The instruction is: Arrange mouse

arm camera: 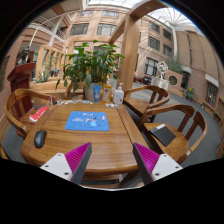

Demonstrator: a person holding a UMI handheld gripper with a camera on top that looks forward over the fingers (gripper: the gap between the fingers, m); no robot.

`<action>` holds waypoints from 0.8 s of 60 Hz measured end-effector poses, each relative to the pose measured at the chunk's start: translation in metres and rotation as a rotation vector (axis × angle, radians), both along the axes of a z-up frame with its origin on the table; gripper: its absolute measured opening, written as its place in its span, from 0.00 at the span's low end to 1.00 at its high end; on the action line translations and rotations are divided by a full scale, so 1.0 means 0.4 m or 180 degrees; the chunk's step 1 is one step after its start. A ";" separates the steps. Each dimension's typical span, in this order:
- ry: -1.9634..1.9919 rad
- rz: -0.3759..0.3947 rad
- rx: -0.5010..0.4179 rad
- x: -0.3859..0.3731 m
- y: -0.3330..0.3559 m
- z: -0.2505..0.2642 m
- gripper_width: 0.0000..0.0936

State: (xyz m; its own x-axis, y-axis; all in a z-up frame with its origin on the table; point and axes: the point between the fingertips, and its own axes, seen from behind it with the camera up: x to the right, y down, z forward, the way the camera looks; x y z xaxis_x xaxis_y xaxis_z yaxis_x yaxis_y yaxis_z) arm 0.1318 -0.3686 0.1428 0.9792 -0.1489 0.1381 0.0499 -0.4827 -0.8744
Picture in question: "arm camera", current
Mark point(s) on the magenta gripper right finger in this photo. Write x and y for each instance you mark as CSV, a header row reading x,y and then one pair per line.
x,y
153,166

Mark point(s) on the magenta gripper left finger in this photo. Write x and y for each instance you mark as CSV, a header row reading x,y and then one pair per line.
x,y
70,166

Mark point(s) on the black computer mouse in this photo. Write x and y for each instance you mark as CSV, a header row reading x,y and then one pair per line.
x,y
39,138

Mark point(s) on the blue mouse pad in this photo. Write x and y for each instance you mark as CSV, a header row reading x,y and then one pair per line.
x,y
87,121

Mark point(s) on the black notebook on chair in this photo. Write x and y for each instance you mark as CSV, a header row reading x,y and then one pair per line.
x,y
163,134

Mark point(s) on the wooden table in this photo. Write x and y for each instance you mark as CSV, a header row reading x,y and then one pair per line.
x,y
111,150

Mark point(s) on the wooden chair right near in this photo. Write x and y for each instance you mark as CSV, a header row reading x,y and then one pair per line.
x,y
179,149

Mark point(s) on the wooden chair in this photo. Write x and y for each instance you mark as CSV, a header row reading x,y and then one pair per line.
x,y
179,149
19,106
159,96

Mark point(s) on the red white object on chair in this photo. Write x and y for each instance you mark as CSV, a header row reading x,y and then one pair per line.
x,y
35,117

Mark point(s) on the small wrapped packets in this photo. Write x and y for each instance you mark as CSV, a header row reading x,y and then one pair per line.
x,y
109,105

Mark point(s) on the wooden chair right far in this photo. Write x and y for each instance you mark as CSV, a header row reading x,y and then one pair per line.
x,y
159,96

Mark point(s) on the white pump sanitizer bottle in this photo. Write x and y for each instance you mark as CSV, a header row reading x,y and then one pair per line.
x,y
118,95

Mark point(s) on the yellow spray bottle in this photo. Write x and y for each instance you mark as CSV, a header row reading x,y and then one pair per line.
x,y
107,88

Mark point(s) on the wooden chair left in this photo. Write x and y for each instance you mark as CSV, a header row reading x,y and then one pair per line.
x,y
19,106

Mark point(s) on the blue tube bottle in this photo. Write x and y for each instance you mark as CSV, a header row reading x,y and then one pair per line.
x,y
96,93

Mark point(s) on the yellow flower plant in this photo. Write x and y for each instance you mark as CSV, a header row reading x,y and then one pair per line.
x,y
190,94

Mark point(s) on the white sculpture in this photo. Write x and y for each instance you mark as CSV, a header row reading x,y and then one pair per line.
x,y
160,80

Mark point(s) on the green potted plant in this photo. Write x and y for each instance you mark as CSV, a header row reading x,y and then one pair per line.
x,y
90,67

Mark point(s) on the dark wooden lectern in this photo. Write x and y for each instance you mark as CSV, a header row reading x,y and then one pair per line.
x,y
20,76

